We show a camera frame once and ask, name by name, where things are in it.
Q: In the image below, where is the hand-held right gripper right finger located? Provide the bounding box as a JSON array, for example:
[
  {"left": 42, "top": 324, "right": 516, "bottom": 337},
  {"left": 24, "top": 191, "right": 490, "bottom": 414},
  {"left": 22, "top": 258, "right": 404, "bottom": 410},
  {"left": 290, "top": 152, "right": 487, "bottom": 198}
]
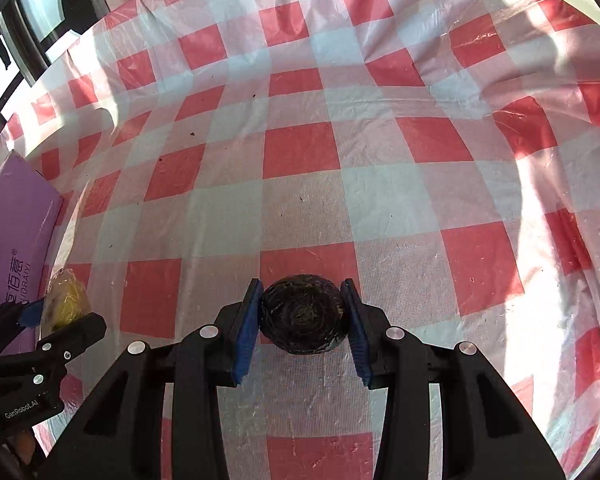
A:
[{"left": 341, "top": 278, "right": 566, "bottom": 480}]

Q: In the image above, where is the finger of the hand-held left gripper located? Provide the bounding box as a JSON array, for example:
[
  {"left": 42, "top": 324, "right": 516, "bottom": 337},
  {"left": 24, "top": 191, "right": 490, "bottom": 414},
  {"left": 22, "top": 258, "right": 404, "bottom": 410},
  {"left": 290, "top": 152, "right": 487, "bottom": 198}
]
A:
[
  {"left": 0, "top": 297, "right": 47, "bottom": 343},
  {"left": 0, "top": 312, "right": 107, "bottom": 401}
]

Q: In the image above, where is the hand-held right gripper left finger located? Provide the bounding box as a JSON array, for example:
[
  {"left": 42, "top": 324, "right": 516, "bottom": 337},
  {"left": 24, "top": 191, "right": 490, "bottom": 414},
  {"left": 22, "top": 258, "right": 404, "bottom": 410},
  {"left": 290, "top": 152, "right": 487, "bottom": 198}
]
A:
[{"left": 37, "top": 278, "right": 265, "bottom": 480}]

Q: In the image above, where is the yellow fruit half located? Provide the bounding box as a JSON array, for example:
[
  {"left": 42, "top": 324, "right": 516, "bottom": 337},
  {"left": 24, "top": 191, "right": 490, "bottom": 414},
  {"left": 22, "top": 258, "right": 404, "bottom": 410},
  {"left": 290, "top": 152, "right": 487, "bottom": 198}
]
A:
[{"left": 41, "top": 269, "right": 93, "bottom": 333}]

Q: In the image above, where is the dark wrinkled round fruit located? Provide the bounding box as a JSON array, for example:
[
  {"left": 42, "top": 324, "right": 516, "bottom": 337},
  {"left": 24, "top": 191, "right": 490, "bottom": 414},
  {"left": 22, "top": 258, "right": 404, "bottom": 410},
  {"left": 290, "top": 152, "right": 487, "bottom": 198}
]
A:
[{"left": 258, "top": 274, "right": 347, "bottom": 356}]

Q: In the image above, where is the person's left hand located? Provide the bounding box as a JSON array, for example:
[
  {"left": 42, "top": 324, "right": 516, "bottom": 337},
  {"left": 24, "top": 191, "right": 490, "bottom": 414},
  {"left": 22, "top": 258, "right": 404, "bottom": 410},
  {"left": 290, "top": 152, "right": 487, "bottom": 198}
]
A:
[{"left": 11, "top": 430, "right": 37, "bottom": 461}]

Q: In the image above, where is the purple cardboard box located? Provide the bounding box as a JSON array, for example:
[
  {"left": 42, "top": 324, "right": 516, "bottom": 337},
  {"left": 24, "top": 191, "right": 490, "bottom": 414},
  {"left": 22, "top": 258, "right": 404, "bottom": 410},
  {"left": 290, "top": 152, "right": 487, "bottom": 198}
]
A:
[{"left": 0, "top": 149, "right": 65, "bottom": 356}]

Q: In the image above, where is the red white checkered tablecloth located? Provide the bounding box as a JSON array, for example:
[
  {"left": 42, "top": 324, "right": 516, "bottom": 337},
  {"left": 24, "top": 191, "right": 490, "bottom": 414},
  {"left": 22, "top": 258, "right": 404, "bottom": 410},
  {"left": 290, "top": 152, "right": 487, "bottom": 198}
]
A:
[{"left": 0, "top": 0, "right": 600, "bottom": 480}]

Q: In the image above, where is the window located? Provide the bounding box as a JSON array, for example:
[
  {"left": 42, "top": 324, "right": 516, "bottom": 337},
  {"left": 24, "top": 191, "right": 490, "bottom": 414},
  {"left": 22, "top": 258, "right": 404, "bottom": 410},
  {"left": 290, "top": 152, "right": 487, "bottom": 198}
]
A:
[{"left": 0, "top": 0, "right": 112, "bottom": 121}]

